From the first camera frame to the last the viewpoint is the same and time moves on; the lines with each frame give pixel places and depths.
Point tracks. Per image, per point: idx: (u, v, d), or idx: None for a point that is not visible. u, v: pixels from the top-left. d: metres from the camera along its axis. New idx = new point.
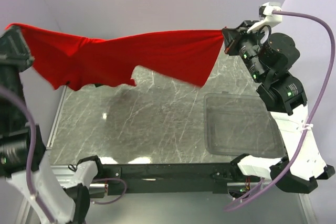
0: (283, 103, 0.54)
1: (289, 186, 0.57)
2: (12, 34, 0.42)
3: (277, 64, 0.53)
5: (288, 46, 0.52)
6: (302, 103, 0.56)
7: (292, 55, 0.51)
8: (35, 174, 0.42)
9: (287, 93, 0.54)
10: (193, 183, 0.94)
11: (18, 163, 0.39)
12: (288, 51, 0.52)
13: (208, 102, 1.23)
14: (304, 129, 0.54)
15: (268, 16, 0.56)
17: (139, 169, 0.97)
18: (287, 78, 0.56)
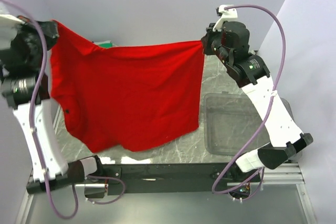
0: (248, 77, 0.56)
1: (272, 159, 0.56)
2: (50, 24, 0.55)
3: (234, 44, 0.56)
5: (239, 25, 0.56)
6: (266, 75, 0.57)
7: (244, 32, 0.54)
8: (37, 109, 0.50)
9: (249, 66, 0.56)
10: (193, 184, 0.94)
11: (25, 95, 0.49)
12: (239, 29, 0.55)
13: (208, 102, 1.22)
14: (271, 96, 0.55)
15: (223, 13, 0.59)
17: (139, 169, 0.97)
18: (249, 56, 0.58)
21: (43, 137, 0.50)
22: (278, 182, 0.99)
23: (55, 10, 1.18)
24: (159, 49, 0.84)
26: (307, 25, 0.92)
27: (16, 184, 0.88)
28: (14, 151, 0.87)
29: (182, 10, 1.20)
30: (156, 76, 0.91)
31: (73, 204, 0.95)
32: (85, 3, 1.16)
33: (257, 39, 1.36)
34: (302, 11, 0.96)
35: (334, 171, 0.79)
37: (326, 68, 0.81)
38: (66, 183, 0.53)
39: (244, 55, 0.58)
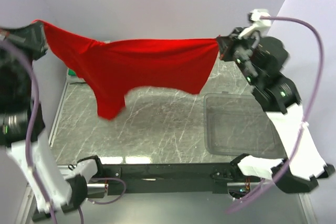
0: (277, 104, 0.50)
1: (290, 187, 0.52)
2: (34, 27, 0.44)
3: (269, 66, 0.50)
5: (277, 47, 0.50)
6: (296, 102, 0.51)
7: (283, 56, 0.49)
8: (34, 147, 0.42)
9: (280, 93, 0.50)
10: (193, 183, 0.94)
11: (18, 133, 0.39)
12: (278, 52, 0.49)
13: (208, 102, 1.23)
14: (301, 128, 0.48)
15: (256, 22, 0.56)
17: (139, 169, 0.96)
18: (280, 78, 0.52)
21: (43, 172, 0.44)
22: None
23: (55, 9, 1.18)
24: (168, 45, 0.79)
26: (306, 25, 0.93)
27: (14, 184, 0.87)
28: None
29: (182, 10, 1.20)
30: (157, 67, 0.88)
31: None
32: (86, 3, 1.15)
33: None
34: (303, 11, 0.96)
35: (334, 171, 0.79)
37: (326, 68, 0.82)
38: (74, 210, 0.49)
39: (275, 77, 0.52)
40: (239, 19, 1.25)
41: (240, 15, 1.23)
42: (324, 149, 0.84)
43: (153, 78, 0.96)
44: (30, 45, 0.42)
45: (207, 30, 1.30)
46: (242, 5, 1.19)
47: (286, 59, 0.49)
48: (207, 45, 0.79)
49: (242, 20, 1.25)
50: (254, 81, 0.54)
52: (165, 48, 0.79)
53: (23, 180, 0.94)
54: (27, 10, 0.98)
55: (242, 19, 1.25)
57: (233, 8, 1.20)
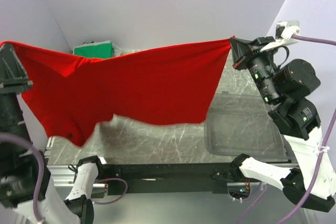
0: (300, 127, 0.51)
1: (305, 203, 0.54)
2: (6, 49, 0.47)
3: (296, 92, 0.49)
5: (308, 74, 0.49)
6: (316, 125, 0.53)
7: (314, 86, 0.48)
8: (42, 202, 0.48)
9: (302, 118, 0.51)
10: (193, 183, 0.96)
11: (23, 193, 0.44)
12: (309, 82, 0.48)
13: None
14: (321, 152, 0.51)
15: (285, 39, 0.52)
17: (140, 168, 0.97)
18: (300, 100, 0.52)
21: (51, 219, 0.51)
22: None
23: (55, 9, 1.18)
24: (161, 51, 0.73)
26: (306, 26, 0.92)
27: None
28: None
29: (183, 10, 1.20)
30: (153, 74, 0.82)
31: None
32: (86, 3, 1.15)
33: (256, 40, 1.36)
34: (303, 12, 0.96)
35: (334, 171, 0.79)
37: (325, 68, 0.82)
38: None
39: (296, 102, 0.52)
40: (239, 19, 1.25)
41: (240, 16, 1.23)
42: None
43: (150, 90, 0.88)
44: (11, 88, 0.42)
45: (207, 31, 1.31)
46: (242, 6, 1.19)
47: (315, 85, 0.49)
48: (220, 50, 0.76)
49: (242, 20, 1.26)
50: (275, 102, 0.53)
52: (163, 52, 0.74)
53: None
54: (26, 9, 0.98)
55: (242, 20, 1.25)
57: (233, 8, 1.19)
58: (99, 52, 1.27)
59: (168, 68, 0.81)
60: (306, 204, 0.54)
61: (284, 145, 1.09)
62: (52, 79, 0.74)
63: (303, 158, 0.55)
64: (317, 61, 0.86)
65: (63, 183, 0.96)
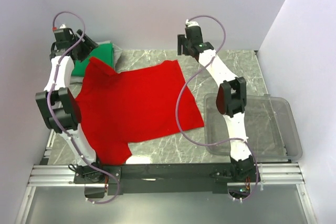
0: (199, 50, 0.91)
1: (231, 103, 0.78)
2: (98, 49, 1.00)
3: (192, 35, 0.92)
5: (197, 33, 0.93)
6: (211, 48, 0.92)
7: (196, 30, 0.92)
8: (66, 57, 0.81)
9: (199, 46, 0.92)
10: (193, 183, 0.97)
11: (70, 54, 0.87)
12: (193, 31, 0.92)
13: (208, 102, 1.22)
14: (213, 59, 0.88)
15: (187, 22, 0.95)
17: (139, 169, 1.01)
18: (199, 38, 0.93)
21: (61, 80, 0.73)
22: (279, 182, 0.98)
23: (55, 10, 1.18)
24: (157, 69, 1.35)
26: (306, 25, 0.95)
27: (14, 184, 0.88)
28: (13, 151, 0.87)
29: (182, 10, 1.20)
30: (150, 83, 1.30)
31: (73, 204, 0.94)
32: (86, 3, 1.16)
33: (256, 39, 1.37)
34: (305, 14, 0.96)
35: (334, 171, 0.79)
37: (331, 71, 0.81)
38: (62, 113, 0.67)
39: (196, 40, 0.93)
40: (238, 20, 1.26)
41: (240, 15, 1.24)
42: (324, 149, 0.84)
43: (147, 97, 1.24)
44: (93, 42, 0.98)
45: (207, 31, 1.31)
46: (242, 5, 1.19)
47: (199, 29, 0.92)
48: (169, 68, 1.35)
49: (241, 20, 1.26)
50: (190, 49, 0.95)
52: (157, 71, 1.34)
53: (23, 179, 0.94)
54: (25, 10, 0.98)
55: (242, 20, 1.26)
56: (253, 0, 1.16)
57: (232, 8, 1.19)
58: (100, 53, 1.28)
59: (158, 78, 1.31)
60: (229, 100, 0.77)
61: (284, 145, 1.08)
62: (101, 83, 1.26)
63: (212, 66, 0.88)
64: (321, 63, 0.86)
65: (63, 183, 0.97)
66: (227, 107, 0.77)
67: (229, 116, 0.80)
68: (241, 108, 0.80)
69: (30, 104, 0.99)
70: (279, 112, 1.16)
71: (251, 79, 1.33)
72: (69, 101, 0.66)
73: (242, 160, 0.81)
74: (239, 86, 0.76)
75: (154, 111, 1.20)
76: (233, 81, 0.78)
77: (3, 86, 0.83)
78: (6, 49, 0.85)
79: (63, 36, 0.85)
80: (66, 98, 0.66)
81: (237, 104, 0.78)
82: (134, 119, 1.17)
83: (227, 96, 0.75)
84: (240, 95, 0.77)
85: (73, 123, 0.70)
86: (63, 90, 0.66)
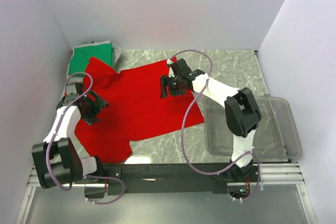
0: (191, 78, 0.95)
1: (247, 121, 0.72)
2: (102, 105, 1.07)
3: (180, 67, 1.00)
5: (184, 65, 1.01)
6: (202, 74, 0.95)
7: (181, 62, 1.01)
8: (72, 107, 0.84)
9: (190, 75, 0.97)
10: (193, 183, 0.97)
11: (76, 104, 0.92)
12: (181, 65, 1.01)
13: (208, 102, 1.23)
14: (207, 81, 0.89)
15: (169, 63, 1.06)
17: (139, 169, 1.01)
18: (187, 70, 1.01)
21: (63, 126, 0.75)
22: (278, 182, 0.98)
23: (55, 10, 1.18)
24: (157, 68, 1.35)
26: (306, 25, 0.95)
27: (14, 184, 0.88)
28: (13, 151, 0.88)
29: (183, 10, 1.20)
30: (150, 83, 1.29)
31: (73, 204, 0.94)
32: (86, 3, 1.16)
33: (256, 39, 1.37)
34: (305, 13, 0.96)
35: (333, 171, 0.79)
37: (331, 71, 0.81)
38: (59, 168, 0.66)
39: (185, 71, 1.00)
40: (238, 19, 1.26)
41: (240, 15, 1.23)
42: (324, 149, 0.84)
43: (147, 97, 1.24)
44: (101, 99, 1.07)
45: (207, 31, 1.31)
46: (243, 4, 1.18)
47: (185, 62, 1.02)
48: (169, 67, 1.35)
49: (241, 20, 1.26)
50: (182, 81, 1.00)
52: (156, 70, 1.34)
53: (23, 179, 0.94)
54: (25, 10, 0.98)
55: (242, 20, 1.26)
56: (254, 0, 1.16)
57: (233, 8, 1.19)
58: (99, 53, 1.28)
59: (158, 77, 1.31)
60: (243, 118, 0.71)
61: (284, 145, 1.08)
62: (101, 83, 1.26)
63: (210, 88, 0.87)
64: (321, 64, 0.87)
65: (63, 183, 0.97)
66: (242, 124, 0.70)
67: (243, 136, 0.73)
68: (255, 125, 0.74)
69: (30, 104, 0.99)
70: (279, 112, 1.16)
71: (251, 79, 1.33)
72: (68, 155, 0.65)
73: (244, 166, 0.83)
74: (246, 98, 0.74)
75: (154, 110, 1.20)
76: (238, 94, 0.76)
77: (3, 86, 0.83)
78: (6, 50, 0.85)
79: (75, 90, 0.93)
80: (65, 150, 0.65)
81: (250, 118, 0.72)
82: (133, 119, 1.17)
83: (237, 112, 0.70)
84: (252, 108, 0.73)
85: (73, 179, 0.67)
86: (63, 144, 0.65)
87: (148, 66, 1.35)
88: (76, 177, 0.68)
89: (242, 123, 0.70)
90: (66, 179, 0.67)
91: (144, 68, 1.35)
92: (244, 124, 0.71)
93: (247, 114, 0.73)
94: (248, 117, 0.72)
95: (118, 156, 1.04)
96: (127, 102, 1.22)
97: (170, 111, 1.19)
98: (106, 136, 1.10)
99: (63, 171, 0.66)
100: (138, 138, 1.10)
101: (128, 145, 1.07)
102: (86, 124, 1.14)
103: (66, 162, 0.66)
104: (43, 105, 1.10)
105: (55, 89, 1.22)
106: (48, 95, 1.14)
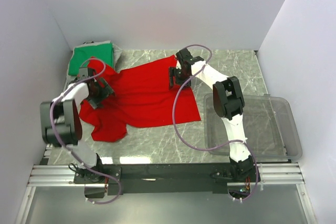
0: (190, 63, 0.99)
1: (232, 104, 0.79)
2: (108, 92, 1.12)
3: (181, 55, 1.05)
5: (185, 53, 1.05)
6: (201, 60, 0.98)
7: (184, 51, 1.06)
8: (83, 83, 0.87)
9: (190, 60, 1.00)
10: (193, 183, 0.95)
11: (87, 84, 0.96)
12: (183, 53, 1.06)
13: (208, 102, 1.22)
14: (203, 67, 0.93)
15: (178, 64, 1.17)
17: (139, 169, 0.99)
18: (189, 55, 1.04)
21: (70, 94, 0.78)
22: (279, 182, 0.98)
23: (54, 10, 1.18)
24: (156, 64, 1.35)
26: (306, 25, 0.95)
27: (14, 184, 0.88)
28: (13, 151, 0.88)
29: (182, 10, 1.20)
30: (150, 79, 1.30)
31: (73, 203, 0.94)
32: (86, 3, 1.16)
33: (256, 40, 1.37)
34: (305, 13, 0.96)
35: (333, 171, 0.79)
37: (331, 71, 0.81)
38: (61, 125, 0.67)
39: (186, 56, 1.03)
40: (238, 19, 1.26)
41: (240, 15, 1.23)
42: (324, 149, 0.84)
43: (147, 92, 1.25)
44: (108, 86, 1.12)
45: (207, 31, 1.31)
46: (243, 4, 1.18)
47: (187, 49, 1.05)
48: (169, 62, 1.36)
49: (241, 20, 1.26)
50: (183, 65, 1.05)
52: (156, 66, 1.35)
53: (23, 179, 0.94)
54: (25, 10, 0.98)
55: (242, 20, 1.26)
56: (253, 0, 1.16)
57: (233, 7, 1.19)
58: (99, 52, 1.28)
59: (157, 74, 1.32)
60: (227, 102, 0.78)
61: (284, 145, 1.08)
62: None
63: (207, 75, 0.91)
64: (320, 63, 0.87)
65: (63, 183, 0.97)
66: (225, 108, 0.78)
67: (228, 119, 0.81)
68: (239, 109, 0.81)
69: (30, 104, 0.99)
70: (279, 112, 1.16)
71: (251, 79, 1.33)
72: (71, 113, 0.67)
73: (242, 161, 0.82)
74: (233, 86, 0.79)
75: (153, 103, 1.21)
76: (226, 81, 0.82)
77: (3, 87, 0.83)
78: (5, 50, 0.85)
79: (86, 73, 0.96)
80: (70, 106, 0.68)
81: (234, 104, 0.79)
82: (133, 113, 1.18)
83: (221, 96, 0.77)
84: (236, 95, 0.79)
85: (72, 138, 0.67)
86: (67, 100, 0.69)
87: (147, 66, 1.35)
88: (75, 137, 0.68)
89: (226, 105, 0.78)
90: (65, 138, 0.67)
91: (143, 67, 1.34)
92: (229, 107, 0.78)
93: (232, 99, 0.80)
94: (233, 101, 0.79)
95: (116, 137, 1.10)
96: (126, 97, 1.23)
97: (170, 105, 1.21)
98: (108, 130, 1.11)
99: (64, 127, 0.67)
100: (136, 125, 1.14)
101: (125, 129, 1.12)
102: (87, 114, 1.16)
103: (68, 118, 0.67)
104: None
105: (55, 89, 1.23)
106: (48, 96, 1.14)
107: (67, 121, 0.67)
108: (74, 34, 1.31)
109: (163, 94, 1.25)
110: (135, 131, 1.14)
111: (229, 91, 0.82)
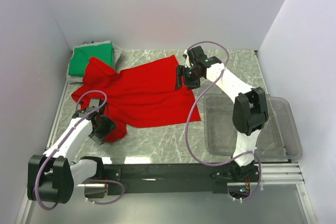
0: (207, 65, 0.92)
1: (254, 119, 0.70)
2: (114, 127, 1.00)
3: (195, 52, 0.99)
5: (199, 53, 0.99)
6: (219, 62, 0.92)
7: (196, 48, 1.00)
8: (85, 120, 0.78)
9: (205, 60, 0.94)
10: (193, 183, 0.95)
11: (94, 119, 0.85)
12: (198, 53, 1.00)
13: (208, 102, 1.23)
14: (222, 71, 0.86)
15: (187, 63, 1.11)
17: (139, 169, 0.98)
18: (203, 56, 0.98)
21: (67, 141, 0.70)
22: (278, 182, 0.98)
23: (55, 10, 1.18)
24: (157, 64, 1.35)
26: (307, 24, 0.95)
27: (14, 184, 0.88)
28: (13, 151, 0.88)
29: (182, 10, 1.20)
30: (150, 80, 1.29)
31: (73, 204, 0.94)
32: (86, 4, 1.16)
33: (256, 39, 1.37)
34: (305, 13, 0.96)
35: (333, 171, 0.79)
37: (332, 70, 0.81)
38: (47, 187, 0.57)
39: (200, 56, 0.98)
40: (238, 20, 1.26)
41: (240, 15, 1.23)
42: (324, 149, 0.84)
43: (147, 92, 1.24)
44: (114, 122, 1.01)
45: (207, 31, 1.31)
46: (243, 4, 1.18)
47: (201, 49, 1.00)
48: (169, 62, 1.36)
49: (241, 20, 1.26)
50: (196, 66, 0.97)
52: (157, 66, 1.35)
53: (23, 179, 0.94)
54: (25, 10, 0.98)
55: (242, 20, 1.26)
56: (253, 0, 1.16)
57: (233, 7, 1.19)
58: (99, 52, 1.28)
59: (158, 74, 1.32)
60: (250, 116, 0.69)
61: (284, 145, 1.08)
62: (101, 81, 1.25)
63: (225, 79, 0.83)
64: (321, 63, 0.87)
65: None
66: (247, 123, 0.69)
67: (247, 134, 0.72)
68: (260, 125, 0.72)
69: (30, 104, 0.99)
70: (279, 112, 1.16)
71: (251, 79, 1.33)
72: (60, 177, 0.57)
73: (245, 164, 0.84)
74: (258, 97, 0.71)
75: (153, 103, 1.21)
76: (250, 92, 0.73)
77: (3, 86, 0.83)
78: (5, 50, 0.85)
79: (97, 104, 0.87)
80: (60, 170, 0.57)
81: (257, 119, 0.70)
82: (133, 113, 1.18)
83: (245, 109, 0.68)
84: (260, 108, 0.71)
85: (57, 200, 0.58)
86: (59, 161, 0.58)
87: (147, 66, 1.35)
88: (61, 200, 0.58)
89: (248, 120, 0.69)
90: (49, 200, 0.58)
91: (144, 67, 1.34)
92: (251, 123, 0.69)
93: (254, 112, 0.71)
94: (255, 115, 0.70)
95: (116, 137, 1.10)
96: (127, 97, 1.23)
97: (170, 105, 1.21)
98: None
99: (50, 189, 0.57)
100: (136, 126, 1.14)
101: (125, 130, 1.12)
102: None
103: (56, 180, 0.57)
104: (43, 105, 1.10)
105: (55, 90, 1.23)
106: (47, 96, 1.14)
107: (54, 184, 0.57)
108: (74, 35, 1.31)
109: (163, 94, 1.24)
110: (135, 131, 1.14)
111: (251, 103, 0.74)
